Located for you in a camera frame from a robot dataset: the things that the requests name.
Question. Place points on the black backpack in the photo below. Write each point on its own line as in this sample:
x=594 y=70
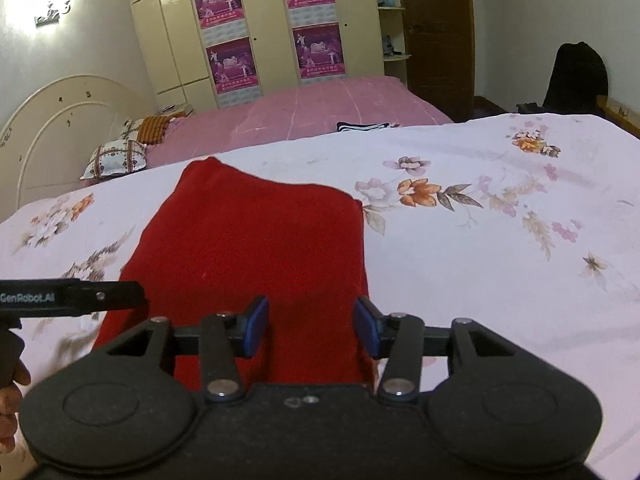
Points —
x=575 y=77

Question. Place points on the cream headboard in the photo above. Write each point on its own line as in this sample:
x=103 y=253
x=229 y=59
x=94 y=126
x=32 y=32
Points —
x=60 y=130

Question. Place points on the white patterned pillow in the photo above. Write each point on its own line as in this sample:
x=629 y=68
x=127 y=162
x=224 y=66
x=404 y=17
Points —
x=115 y=160

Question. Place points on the person's left hand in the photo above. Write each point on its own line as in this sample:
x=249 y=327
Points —
x=9 y=425

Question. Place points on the red garment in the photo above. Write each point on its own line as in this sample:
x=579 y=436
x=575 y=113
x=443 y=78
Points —
x=250 y=240

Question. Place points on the wall lamp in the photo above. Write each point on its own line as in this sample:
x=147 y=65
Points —
x=52 y=12

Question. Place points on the pink bedspread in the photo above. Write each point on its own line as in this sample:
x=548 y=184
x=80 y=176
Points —
x=320 y=107

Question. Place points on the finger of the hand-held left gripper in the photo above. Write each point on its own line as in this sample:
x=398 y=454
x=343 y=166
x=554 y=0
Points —
x=115 y=296

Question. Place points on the dark striped folded cloth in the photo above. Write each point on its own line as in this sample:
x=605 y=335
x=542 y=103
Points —
x=367 y=126

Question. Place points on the white floral bedsheet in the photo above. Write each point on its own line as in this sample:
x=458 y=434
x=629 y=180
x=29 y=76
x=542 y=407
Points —
x=475 y=270

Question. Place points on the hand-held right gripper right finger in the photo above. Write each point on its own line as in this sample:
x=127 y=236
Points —
x=366 y=327

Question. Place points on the wooden furniture frame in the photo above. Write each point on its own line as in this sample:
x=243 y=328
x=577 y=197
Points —
x=620 y=112

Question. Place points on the brown wooden door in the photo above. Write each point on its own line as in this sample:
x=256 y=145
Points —
x=435 y=35

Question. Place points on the cream corner shelf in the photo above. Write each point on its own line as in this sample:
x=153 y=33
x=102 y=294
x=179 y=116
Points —
x=392 y=65

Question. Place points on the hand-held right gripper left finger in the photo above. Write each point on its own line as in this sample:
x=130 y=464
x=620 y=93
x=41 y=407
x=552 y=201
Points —
x=256 y=327

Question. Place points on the orange striped pillow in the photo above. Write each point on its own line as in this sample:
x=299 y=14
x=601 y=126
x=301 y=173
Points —
x=152 y=130

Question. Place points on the cream wardrobe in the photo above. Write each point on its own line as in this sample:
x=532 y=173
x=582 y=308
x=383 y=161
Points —
x=270 y=25

